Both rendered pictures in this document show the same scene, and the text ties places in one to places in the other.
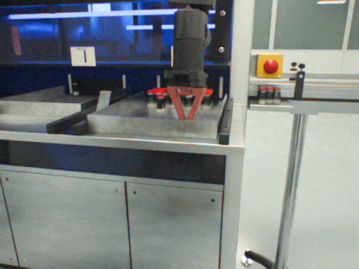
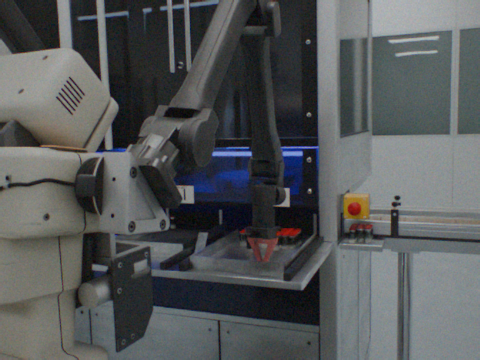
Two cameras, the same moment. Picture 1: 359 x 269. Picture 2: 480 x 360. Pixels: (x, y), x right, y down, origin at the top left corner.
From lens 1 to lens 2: 0.74 m
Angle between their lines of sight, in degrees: 14
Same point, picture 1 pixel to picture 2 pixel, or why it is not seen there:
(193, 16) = (265, 190)
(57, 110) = (163, 248)
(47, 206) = (136, 346)
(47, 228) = not seen: outside the picture
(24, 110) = not seen: hidden behind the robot
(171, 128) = (251, 268)
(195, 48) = (266, 211)
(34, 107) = not seen: hidden behind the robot
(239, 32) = (325, 176)
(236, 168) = (331, 308)
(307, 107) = (406, 245)
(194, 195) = (289, 336)
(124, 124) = (216, 263)
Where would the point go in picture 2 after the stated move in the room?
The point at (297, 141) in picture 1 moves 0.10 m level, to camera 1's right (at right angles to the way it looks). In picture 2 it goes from (402, 281) to (434, 282)
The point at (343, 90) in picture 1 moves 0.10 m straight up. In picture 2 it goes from (440, 228) to (441, 197)
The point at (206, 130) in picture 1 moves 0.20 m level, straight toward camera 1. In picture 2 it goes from (276, 270) to (258, 298)
